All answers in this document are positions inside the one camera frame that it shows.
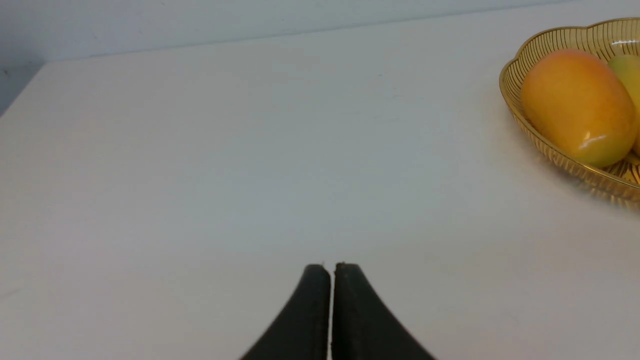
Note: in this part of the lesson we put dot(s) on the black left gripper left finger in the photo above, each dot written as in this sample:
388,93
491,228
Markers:
301,329

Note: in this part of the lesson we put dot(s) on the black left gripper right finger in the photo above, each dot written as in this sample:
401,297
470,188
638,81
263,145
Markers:
363,327

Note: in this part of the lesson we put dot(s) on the yellow green fruit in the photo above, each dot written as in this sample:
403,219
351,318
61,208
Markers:
627,70

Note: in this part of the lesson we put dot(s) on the orange yellow mango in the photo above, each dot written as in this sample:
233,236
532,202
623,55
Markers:
575,101

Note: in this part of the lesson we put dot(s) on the gold wire fruit basket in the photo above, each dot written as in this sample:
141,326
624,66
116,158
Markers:
617,184

